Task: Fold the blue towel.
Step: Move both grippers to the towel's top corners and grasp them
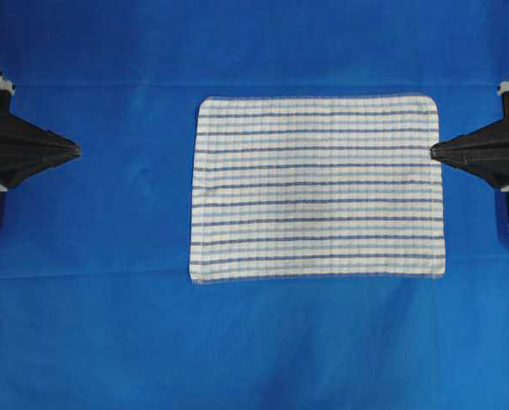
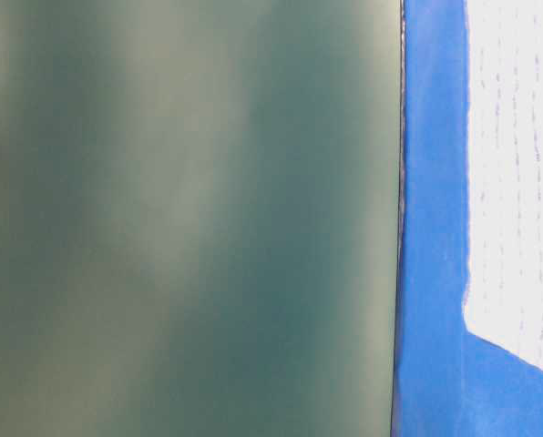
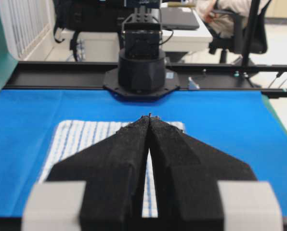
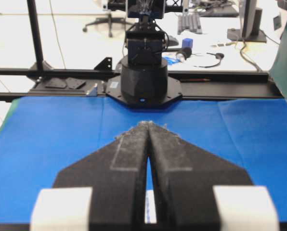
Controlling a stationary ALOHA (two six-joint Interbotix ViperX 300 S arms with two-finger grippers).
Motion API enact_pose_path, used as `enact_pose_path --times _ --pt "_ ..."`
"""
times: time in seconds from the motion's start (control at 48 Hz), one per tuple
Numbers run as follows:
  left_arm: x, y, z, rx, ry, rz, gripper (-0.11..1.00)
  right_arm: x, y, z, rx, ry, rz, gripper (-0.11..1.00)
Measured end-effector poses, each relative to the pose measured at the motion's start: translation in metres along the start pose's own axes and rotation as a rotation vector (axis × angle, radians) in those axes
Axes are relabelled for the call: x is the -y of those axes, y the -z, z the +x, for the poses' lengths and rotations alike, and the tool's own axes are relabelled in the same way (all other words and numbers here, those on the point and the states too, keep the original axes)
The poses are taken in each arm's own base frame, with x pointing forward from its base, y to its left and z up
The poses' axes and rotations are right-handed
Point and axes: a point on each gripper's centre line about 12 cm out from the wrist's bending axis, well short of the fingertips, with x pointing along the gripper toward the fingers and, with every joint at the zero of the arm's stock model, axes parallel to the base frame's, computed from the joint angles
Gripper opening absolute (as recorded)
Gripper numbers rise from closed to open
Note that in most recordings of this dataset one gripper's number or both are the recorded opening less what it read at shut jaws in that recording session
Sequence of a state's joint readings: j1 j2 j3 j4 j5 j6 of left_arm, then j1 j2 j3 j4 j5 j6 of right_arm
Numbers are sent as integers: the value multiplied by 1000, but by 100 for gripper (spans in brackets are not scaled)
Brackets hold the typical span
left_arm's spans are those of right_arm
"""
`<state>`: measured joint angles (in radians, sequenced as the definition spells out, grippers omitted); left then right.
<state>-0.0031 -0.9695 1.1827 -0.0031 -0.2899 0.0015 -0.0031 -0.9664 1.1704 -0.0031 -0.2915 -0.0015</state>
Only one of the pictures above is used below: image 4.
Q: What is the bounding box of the black upright frame post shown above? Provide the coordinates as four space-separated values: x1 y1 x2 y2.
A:
27 0 44 71

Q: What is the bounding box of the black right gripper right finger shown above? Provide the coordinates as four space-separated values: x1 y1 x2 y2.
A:
147 122 280 231

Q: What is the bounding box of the blue table cloth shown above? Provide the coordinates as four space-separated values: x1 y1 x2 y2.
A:
0 97 287 223

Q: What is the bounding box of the black keyboard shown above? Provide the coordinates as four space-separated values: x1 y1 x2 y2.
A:
177 13 202 35

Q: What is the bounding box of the black office chair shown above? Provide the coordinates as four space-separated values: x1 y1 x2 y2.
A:
82 13 132 38

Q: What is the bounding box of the black monitor stand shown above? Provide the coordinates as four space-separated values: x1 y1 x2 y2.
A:
227 0 267 43

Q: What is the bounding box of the black aluminium frame rail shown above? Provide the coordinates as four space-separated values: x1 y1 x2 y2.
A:
0 68 283 108

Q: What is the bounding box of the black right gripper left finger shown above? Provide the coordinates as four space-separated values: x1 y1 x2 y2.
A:
30 122 148 231

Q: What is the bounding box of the blue cube block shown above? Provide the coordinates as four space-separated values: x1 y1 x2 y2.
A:
182 38 194 49

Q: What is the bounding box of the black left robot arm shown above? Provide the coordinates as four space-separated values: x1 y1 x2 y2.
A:
106 0 182 108

